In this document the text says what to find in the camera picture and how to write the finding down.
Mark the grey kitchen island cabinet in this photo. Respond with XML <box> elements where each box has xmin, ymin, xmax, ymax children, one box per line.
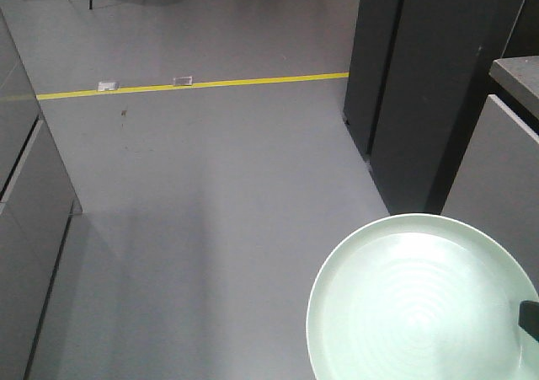
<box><xmin>442</xmin><ymin>56</ymin><xmax>538</xmax><ymax>282</ymax></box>

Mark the grey cabinet left side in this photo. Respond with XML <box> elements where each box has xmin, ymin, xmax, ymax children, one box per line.
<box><xmin>1</xmin><ymin>22</ymin><xmax>80</xmax><ymax>379</ymax></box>

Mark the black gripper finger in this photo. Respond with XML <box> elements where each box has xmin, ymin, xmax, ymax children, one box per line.
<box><xmin>518</xmin><ymin>300</ymin><xmax>539</xmax><ymax>341</ymax></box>

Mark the dark tall cabinet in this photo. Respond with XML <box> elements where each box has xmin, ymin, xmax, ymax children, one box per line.
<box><xmin>344</xmin><ymin>0</ymin><xmax>538</xmax><ymax>214</ymax></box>

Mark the mint green plate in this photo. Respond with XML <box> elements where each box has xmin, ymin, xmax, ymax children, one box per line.
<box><xmin>305</xmin><ymin>213</ymin><xmax>538</xmax><ymax>379</ymax></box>

